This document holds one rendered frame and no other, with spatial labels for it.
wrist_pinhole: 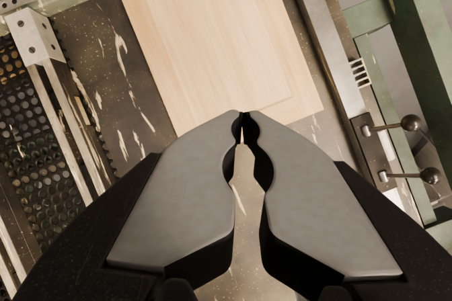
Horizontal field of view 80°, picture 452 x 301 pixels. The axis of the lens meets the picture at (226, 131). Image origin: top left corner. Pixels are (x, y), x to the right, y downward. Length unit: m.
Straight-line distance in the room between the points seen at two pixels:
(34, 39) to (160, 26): 0.29
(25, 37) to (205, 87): 0.43
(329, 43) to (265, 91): 0.19
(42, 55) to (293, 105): 0.61
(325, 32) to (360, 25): 0.15
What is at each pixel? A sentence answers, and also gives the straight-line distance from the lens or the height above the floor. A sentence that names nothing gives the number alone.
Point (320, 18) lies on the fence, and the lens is 0.75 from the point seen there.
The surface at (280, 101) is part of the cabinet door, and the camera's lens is 0.71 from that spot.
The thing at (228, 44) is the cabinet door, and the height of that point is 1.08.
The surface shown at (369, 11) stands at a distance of 0.89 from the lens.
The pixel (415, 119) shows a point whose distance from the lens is 0.68.
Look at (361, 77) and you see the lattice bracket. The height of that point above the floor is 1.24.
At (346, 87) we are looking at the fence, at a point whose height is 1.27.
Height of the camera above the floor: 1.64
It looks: 34 degrees down
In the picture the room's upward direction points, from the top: 159 degrees clockwise
